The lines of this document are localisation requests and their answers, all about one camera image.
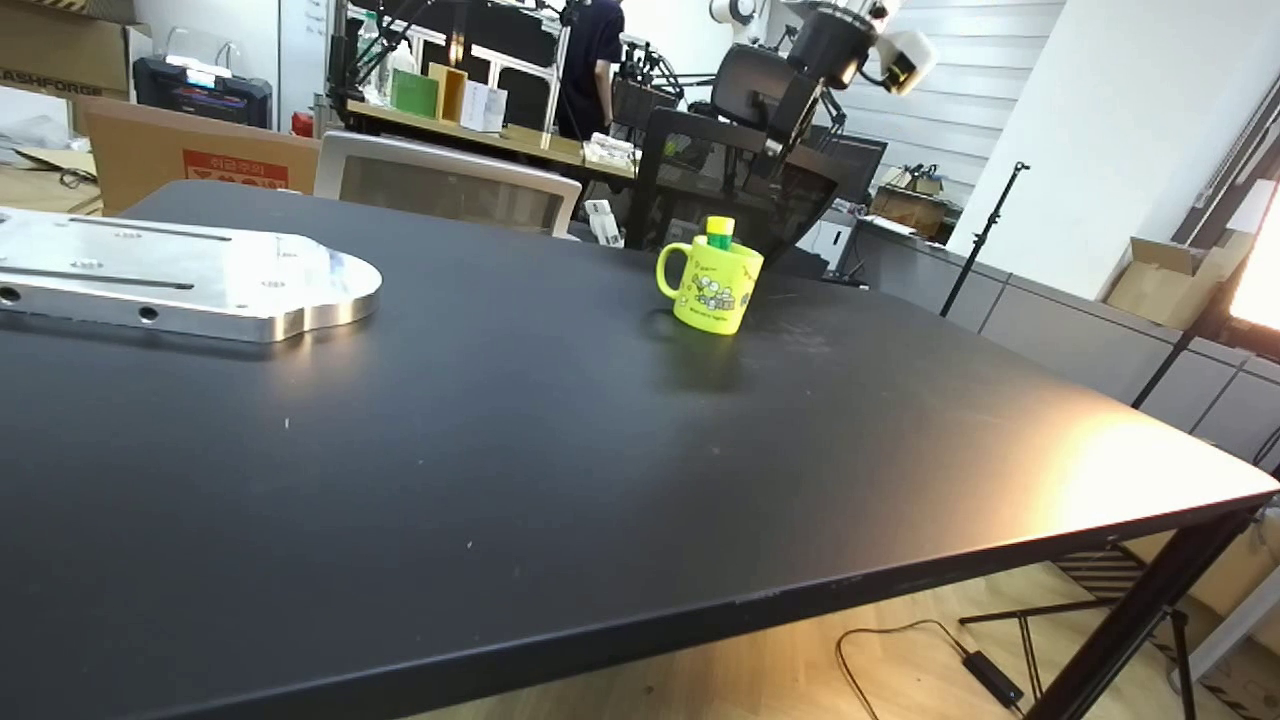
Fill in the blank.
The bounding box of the black floor cable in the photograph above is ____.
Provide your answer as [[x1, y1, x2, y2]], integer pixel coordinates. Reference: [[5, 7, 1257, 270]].
[[832, 612, 992, 720]]

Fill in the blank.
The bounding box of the white box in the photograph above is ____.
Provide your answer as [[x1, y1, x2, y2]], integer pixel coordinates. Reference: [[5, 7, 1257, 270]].
[[455, 79, 516, 135]]

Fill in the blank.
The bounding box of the green box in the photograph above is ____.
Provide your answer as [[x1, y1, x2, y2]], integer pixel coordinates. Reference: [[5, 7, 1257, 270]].
[[390, 64, 443, 125]]

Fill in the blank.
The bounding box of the thin black light stand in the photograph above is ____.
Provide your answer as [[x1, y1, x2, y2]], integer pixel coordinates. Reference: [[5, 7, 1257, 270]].
[[936, 157, 1036, 325]]

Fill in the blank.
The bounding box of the black printer case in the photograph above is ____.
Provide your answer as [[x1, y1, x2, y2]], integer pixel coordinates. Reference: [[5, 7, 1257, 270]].
[[128, 53, 281, 131]]

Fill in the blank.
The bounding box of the black office chair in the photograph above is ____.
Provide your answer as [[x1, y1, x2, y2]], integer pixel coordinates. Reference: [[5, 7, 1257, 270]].
[[706, 41, 832, 150]]

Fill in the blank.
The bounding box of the wooden desk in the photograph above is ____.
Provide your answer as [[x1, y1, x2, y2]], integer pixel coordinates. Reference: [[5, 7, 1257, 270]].
[[340, 97, 650, 187]]

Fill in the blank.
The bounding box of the black frame table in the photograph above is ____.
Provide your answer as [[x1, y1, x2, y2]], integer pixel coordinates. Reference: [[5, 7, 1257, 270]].
[[624, 105, 844, 258]]

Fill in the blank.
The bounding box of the person in black shirt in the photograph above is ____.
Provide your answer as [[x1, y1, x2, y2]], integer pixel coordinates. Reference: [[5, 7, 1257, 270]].
[[553, 0, 630, 144]]

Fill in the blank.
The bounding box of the black table leg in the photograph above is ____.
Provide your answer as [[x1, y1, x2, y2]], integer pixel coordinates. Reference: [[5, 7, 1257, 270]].
[[1023, 503, 1263, 720]]

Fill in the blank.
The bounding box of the large cardboard box red label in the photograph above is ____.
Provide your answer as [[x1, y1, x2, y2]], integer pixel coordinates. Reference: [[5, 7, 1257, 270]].
[[69, 90, 326, 220]]

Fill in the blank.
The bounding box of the stacked cardboard box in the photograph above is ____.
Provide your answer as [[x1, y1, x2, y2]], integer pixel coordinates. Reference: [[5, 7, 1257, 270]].
[[0, 0, 142, 101]]

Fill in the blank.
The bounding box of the black power adapter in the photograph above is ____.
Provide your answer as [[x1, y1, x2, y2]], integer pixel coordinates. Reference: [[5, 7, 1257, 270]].
[[955, 644, 1029, 712]]

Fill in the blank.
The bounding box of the yellow mug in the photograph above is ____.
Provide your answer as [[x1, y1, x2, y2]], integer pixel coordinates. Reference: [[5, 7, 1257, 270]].
[[650, 230, 770, 340]]

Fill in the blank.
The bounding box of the grey low cabinet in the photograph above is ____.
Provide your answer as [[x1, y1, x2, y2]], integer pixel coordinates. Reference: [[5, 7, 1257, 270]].
[[853, 215, 1280, 470]]

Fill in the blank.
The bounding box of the white framed grey chair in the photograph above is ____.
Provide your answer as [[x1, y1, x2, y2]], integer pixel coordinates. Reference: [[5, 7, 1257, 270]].
[[312, 125, 587, 245]]

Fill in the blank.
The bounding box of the open cardboard box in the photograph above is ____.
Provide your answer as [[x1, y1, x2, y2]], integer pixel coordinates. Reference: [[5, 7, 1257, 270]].
[[1099, 230, 1259, 337]]

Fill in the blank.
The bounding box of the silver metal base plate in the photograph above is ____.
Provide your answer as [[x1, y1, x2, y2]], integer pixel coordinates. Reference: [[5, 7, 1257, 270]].
[[0, 205, 390, 358]]

